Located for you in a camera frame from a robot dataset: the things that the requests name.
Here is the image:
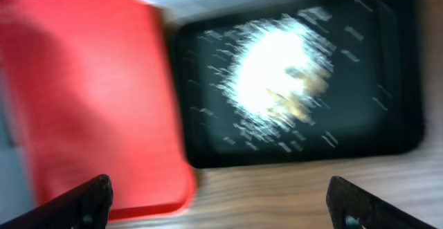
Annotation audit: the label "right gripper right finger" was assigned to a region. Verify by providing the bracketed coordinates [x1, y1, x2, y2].
[326, 176, 435, 229]

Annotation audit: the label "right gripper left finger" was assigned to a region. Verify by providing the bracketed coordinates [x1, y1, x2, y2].
[1, 174, 114, 229]

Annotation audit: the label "rice and food scraps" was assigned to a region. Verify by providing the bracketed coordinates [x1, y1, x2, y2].
[186, 0, 394, 154]

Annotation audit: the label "grey dishwasher rack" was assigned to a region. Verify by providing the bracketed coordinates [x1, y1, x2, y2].
[1, 70, 35, 223]

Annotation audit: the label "black waste tray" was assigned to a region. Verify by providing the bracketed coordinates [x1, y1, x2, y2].
[170, 0, 424, 169]

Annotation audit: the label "red serving tray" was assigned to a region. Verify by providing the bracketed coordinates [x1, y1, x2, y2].
[1, 0, 197, 222]

